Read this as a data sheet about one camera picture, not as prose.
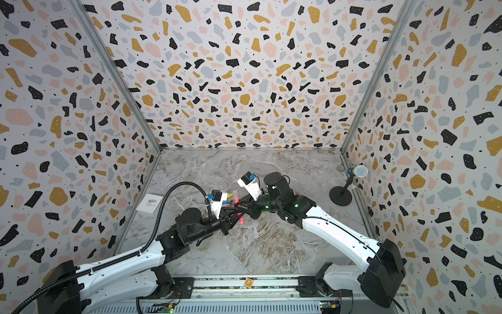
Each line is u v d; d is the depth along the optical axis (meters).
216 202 0.63
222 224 0.62
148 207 0.91
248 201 0.63
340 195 1.00
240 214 0.70
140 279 0.58
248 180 0.62
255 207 0.63
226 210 0.66
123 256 0.49
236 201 0.69
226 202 0.65
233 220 0.70
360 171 0.78
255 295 0.73
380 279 0.38
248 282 0.75
